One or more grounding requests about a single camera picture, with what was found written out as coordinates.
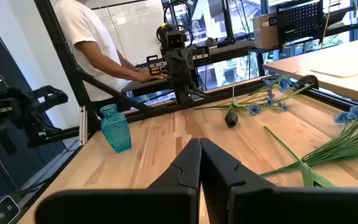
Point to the black aluminium table frame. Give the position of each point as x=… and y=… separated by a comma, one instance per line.
x=65, y=59

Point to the black monitor stand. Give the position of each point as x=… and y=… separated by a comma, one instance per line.
x=227, y=18

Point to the white frame bracket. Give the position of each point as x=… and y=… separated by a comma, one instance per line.
x=82, y=126

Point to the dark grey desk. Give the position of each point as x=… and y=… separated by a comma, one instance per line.
x=141, y=87

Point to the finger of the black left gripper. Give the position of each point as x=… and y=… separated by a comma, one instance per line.
x=187, y=68
x=174, y=70

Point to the teal glass vase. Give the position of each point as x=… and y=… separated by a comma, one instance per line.
x=116, y=133

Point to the black pegboard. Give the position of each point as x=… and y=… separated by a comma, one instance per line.
x=300, y=18

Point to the black desk shelf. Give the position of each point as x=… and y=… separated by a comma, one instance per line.
x=228, y=51

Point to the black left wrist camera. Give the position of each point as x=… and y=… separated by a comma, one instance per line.
x=175, y=40

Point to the whiteboard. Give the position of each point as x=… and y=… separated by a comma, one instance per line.
x=138, y=28

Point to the black and silver camera box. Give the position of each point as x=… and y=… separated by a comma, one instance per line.
x=5, y=210

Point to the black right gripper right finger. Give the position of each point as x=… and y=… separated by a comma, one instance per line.
x=275, y=208

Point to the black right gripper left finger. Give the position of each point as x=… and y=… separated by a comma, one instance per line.
x=135, y=208

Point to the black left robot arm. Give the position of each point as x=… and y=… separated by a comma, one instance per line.
x=190, y=93

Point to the person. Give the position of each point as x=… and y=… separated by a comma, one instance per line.
x=82, y=28

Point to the cardboard box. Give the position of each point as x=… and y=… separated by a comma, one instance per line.
x=264, y=32

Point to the black frame clamp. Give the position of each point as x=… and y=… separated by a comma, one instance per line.
x=315, y=81

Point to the large light wood table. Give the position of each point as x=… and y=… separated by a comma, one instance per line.
x=337, y=59

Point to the dense blue flower bunch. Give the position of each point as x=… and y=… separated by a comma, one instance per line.
x=356, y=112

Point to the long sparse blue flower sprig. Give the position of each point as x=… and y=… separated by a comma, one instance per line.
x=255, y=109

